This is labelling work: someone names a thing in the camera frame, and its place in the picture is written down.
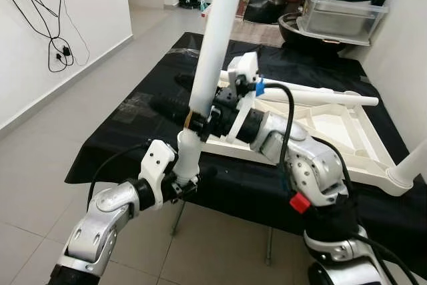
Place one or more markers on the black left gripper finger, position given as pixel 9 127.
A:
pixel 207 172
pixel 187 180

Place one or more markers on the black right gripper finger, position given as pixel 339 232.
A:
pixel 199 125

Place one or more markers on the white plastic children table top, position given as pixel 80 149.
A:
pixel 333 131

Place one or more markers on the black tablecloth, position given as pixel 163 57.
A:
pixel 133 145

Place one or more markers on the beige patterned cloth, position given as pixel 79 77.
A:
pixel 257 33

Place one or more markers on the grey metal table leg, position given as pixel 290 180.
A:
pixel 269 245

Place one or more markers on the black wok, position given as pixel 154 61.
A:
pixel 300 39

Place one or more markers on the clear plastic storage container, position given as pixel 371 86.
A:
pixel 340 21

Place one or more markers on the black power adapter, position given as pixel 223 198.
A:
pixel 65 51

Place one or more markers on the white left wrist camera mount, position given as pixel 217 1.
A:
pixel 157 161

